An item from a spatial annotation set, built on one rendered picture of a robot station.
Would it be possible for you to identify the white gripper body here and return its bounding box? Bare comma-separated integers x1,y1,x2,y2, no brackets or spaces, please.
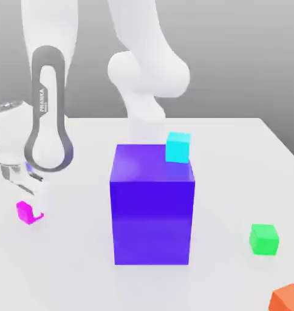
7,179,51,204

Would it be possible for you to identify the small orange cube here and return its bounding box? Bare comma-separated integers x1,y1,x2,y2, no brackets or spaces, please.
268,282,294,311

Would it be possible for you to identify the small magenta cube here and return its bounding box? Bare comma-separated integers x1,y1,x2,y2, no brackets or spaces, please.
15,200,45,225

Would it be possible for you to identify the small green cube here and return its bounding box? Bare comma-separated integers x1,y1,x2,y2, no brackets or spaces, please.
248,223,280,256

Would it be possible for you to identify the large blue box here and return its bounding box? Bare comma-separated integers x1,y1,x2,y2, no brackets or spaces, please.
109,143,196,266

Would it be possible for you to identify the small cyan cube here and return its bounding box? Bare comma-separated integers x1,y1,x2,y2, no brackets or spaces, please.
165,131,192,164

